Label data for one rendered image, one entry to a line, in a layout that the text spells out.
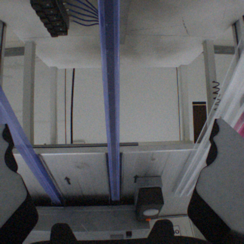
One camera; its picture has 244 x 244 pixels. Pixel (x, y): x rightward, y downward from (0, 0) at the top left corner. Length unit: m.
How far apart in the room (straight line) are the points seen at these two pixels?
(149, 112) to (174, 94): 0.33
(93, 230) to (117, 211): 0.05
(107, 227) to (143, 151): 0.17
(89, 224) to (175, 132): 1.74
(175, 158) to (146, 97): 1.72
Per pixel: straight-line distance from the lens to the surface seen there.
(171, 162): 0.28
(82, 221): 0.38
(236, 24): 0.69
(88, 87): 1.99
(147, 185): 0.30
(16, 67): 2.31
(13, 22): 0.66
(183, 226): 0.53
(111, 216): 0.37
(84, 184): 0.33
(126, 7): 0.47
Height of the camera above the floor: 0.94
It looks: 3 degrees down
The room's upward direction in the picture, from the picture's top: 178 degrees clockwise
